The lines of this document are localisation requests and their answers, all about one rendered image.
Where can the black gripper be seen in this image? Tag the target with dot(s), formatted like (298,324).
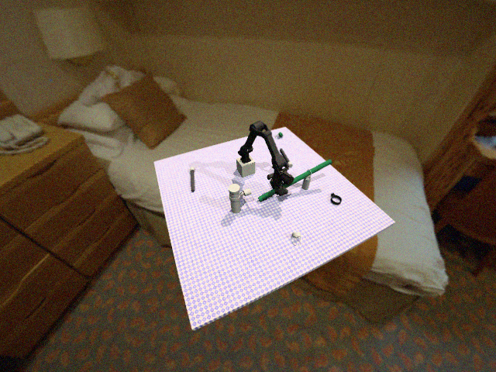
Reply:
(277,183)

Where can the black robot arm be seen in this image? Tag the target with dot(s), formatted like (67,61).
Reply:
(277,159)

